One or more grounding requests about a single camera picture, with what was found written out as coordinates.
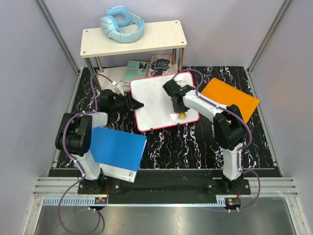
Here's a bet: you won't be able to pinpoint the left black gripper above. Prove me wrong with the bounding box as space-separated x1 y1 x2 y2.
110 92 143 113

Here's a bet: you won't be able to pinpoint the yellow whiteboard eraser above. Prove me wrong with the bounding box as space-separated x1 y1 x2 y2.
170 112 186 120

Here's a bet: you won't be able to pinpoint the pink framed whiteboard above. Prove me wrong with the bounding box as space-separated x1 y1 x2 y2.
130 74 200 132

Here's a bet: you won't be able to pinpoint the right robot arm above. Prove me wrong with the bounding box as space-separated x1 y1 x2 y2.
163 79 247 194

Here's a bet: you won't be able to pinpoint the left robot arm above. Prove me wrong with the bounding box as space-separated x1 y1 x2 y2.
55 89 147 194

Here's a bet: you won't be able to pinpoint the teal book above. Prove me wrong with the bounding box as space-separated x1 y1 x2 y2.
123 60 149 82

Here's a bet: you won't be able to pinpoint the orange folder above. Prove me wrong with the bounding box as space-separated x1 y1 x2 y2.
201 78 260 123

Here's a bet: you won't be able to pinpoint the Little Women book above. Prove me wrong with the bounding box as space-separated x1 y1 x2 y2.
147 54 172 77

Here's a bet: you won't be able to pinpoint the blue binder folder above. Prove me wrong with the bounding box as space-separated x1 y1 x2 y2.
90 127 147 183

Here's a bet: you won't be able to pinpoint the white two-tier shelf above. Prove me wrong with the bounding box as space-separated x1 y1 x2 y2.
80 19 187 90

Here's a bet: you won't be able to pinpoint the light blue headphones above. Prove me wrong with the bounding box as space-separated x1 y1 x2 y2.
99 5 145 43

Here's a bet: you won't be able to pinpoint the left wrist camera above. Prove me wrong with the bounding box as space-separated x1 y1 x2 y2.
114 81 130 95

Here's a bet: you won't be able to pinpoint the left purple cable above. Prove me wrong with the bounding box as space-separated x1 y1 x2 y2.
57 73 118 235

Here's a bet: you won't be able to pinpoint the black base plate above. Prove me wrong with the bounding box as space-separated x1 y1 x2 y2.
78 169 251 195

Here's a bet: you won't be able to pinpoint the aluminium front rail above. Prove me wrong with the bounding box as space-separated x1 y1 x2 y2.
33 177 298 207

